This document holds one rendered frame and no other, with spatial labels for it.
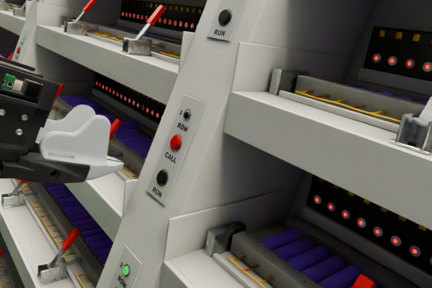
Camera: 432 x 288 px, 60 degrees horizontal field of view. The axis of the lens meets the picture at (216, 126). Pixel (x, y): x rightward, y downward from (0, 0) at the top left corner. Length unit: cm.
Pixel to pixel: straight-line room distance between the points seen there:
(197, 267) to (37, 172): 20
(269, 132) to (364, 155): 9
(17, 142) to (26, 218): 55
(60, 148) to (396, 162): 26
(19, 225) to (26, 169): 53
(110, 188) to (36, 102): 26
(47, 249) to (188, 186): 42
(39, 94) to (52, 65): 73
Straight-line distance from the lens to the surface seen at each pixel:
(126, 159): 63
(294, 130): 33
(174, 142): 42
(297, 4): 44
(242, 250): 43
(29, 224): 84
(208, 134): 39
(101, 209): 55
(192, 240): 43
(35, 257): 75
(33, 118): 32
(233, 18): 42
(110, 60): 62
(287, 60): 44
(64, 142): 34
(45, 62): 103
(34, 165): 31
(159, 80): 49
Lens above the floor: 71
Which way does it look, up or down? 3 degrees down
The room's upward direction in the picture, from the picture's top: 22 degrees clockwise
